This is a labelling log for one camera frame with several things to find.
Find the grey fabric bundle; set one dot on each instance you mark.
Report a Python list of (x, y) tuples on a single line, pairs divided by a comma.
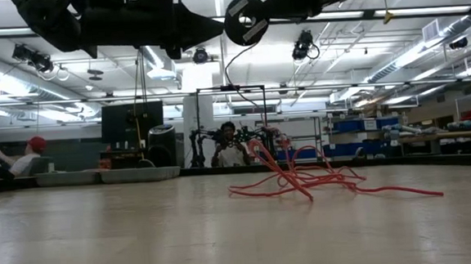
[(466, 125), (401, 129)]

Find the black leader rig frame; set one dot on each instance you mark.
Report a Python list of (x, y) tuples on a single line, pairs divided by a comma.
[(216, 89)]

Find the black ceiling camera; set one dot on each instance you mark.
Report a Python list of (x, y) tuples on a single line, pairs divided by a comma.
[(34, 58), (458, 44), (200, 55), (302, 48)]

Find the wooden workbench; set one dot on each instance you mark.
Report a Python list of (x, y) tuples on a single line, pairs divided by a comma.
[(449, 136)]

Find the grey tool kit case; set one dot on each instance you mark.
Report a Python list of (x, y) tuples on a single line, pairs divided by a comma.
[(140, 174)]

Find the black crossbar with light strips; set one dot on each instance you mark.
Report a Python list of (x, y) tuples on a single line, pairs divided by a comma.
[(369, 14)]

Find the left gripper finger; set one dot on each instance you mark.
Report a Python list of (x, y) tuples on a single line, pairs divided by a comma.
[(196, 26)]

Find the person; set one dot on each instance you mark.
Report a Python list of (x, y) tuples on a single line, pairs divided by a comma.
[(230, 154), (24, 163)]

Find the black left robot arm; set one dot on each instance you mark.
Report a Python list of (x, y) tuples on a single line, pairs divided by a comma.
[(48, 20)]

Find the silver ceiling duct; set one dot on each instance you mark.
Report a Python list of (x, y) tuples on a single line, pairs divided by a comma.
[(419, 51), (44, 93)]

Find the yellow hanging pendant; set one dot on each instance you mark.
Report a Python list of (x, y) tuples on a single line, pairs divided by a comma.
[(387, 16)]

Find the grey chair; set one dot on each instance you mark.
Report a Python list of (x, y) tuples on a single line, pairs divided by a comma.
[(37, 165)]

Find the black equipment cart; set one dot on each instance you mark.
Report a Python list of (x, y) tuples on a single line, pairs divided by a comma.
[(118, 159)]

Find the white ceiling air vent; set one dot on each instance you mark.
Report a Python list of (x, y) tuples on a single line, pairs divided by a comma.
[(431, 31)]

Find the black display screen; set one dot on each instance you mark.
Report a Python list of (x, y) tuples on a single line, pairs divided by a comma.
[(132, 122)]

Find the wall shelving with blue bins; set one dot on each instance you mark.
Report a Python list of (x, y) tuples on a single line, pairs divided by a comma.
[(358, 125)]

